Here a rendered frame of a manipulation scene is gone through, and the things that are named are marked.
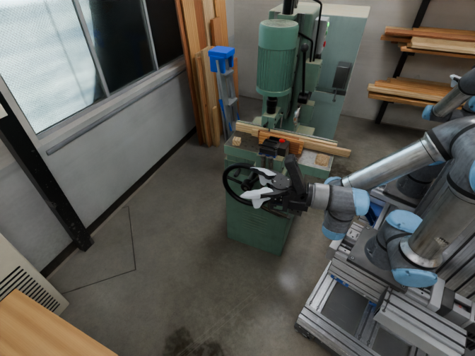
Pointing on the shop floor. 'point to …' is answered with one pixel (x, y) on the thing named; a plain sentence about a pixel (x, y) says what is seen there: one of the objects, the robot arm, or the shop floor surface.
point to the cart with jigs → (41, 331)
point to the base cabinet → (255, 222)
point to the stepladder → (227, 107)
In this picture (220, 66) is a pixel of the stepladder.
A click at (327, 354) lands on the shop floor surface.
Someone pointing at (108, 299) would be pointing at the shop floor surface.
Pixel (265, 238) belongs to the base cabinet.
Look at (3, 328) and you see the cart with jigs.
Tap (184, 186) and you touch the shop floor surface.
